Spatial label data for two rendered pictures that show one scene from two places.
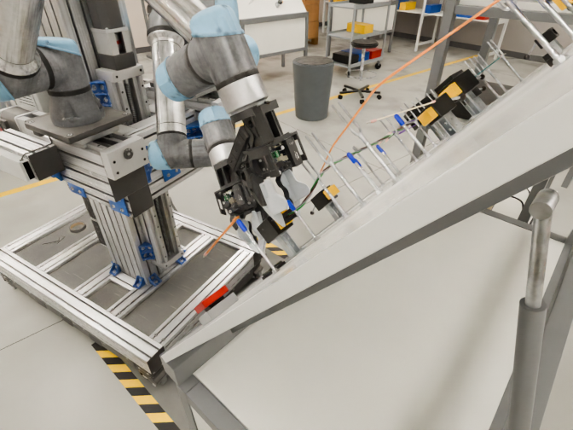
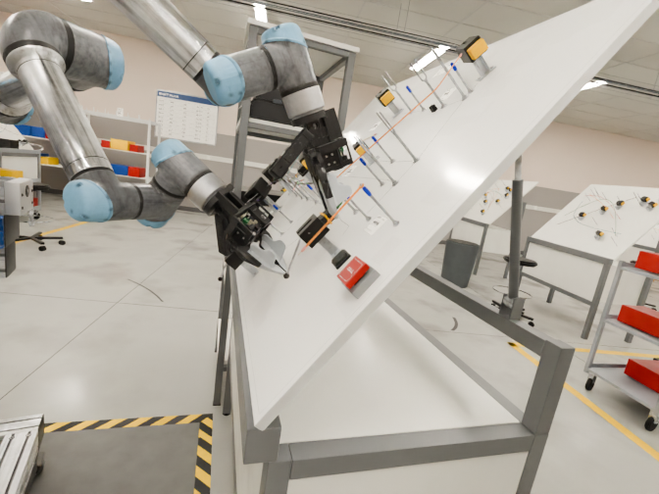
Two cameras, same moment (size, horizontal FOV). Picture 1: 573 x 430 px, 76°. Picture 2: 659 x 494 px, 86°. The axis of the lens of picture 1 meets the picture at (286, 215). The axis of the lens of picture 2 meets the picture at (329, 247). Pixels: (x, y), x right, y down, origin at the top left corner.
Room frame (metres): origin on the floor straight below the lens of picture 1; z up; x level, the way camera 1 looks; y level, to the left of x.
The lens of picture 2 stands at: (0.16, 0.65, 1.27)
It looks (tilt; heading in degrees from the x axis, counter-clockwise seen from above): 11 degrees down; 300
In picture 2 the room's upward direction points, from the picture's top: 9 degrees clockwise
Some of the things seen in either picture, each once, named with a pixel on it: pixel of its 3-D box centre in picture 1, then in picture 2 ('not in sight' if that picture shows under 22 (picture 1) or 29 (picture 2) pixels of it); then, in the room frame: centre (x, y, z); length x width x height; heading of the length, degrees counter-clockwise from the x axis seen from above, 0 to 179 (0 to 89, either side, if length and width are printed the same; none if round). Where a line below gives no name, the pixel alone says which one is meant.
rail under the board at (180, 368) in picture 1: (327, 241); (242, 303); (0.89, -0.13, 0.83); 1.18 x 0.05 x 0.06; 138
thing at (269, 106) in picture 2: not in sight; (278, 106); (1.41, -0.79, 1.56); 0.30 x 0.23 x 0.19; 50
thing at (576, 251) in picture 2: not in sight; (587, 253); (-0.36, -4.44, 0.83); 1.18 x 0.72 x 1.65; 131
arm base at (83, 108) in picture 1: (73, 101); not in sight; (1.10, 0.65, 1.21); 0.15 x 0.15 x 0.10
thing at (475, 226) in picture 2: not in sight; (486, 223); (1.02, -6.27, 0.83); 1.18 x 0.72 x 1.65; 128
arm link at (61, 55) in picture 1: (57, 61); not in sight; (1.09, 0.65, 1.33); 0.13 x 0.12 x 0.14; 150
